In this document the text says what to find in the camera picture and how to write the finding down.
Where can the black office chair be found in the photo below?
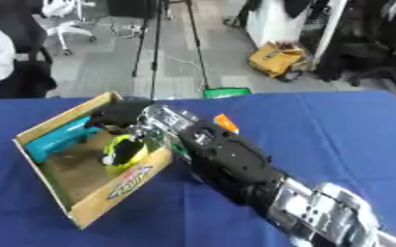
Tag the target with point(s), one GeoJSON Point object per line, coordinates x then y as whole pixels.
{"type": "Point", "coordinates": [29, 74]}

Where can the black tripod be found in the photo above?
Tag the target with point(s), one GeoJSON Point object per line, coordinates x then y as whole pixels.
{"type": "Point", "coordinates": [155, 48]}

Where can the green box on floor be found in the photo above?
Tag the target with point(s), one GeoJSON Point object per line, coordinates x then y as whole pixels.
{"type": "Point", "coordinates": [227, 92]}

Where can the tan cardboard box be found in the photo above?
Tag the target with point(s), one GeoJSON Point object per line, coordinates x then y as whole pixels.
{"type": "Point", "coordinates": [88, 180]}

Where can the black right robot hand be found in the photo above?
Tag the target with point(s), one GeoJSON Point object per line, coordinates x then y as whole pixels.
{"type": "Point", "coordinates": [117, 112]}

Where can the teal plastic toy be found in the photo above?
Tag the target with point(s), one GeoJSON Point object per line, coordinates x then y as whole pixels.
{"type": "Point", "coordinates": [58, 140]}

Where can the orange and white object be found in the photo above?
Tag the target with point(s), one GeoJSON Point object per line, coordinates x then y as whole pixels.
{"type": "Point", "coordinates": [227, 123]}

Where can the white office chair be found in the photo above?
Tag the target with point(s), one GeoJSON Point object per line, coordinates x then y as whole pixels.
{"type": "Point", "coordinates": [66, 29]}

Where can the black chair with star base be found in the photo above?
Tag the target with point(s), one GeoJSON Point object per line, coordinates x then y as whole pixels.
{"type": "Point", "coordinates": [384, 72]}

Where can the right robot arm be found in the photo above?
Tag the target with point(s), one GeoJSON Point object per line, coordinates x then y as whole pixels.
{"type": "Point", "coordinates": [235, 160]}

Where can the yellow bag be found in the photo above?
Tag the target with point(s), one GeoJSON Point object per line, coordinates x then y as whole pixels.
{"type": "Point", "coordinates": [274, 59]}

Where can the yellow-green and black toy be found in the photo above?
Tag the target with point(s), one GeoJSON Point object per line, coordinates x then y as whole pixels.
{"type": "Point", "coordinates": [132, 159]}

